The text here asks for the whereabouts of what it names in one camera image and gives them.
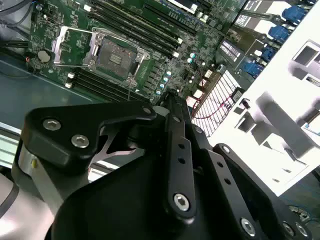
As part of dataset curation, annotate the metal socket cover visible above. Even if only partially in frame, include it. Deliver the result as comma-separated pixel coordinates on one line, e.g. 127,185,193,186
51,25,99,69

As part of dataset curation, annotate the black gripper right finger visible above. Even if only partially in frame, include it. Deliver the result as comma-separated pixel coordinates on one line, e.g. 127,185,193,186
175,91,315,240

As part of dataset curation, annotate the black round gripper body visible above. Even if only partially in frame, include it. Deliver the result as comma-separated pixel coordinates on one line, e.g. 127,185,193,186
46,115,252,240

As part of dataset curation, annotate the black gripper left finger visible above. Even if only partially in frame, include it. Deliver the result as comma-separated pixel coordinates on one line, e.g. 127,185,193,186
20,91,199,220

